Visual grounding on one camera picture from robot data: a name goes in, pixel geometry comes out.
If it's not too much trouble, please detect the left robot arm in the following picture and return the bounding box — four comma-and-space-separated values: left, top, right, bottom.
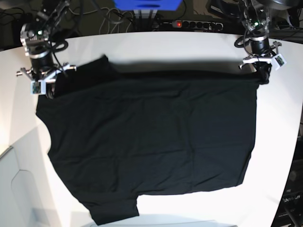
234, 0, 286, 84

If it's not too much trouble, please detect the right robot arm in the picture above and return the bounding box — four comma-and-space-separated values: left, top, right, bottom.
16, 0, 77, 99

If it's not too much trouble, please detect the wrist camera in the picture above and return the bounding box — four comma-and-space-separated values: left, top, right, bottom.
271, 53, 287, 70
30, 80, 46, 95

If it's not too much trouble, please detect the black power strip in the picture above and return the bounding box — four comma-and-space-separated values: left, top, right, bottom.
158, 20, 224, 32

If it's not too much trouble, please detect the black box with white lettering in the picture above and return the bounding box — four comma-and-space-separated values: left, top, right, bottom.
272, 156, 303, 227

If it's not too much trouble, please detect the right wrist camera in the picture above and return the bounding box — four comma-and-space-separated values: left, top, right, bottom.
30, 80, 46, 95

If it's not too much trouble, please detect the black T-shirt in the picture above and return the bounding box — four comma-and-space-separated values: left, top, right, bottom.
36, 56, 268, 225

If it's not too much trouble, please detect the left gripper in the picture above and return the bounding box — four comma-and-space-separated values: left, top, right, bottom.
239, 37, 282, 82

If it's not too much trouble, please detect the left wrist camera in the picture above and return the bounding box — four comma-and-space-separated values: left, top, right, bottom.
271, 53, 287, 70

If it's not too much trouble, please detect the blue plastic bin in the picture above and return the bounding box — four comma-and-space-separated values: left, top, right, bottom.
113, 0, 182, 11

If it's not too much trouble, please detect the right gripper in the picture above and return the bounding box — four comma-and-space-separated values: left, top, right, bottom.
16, 56, 77, 98

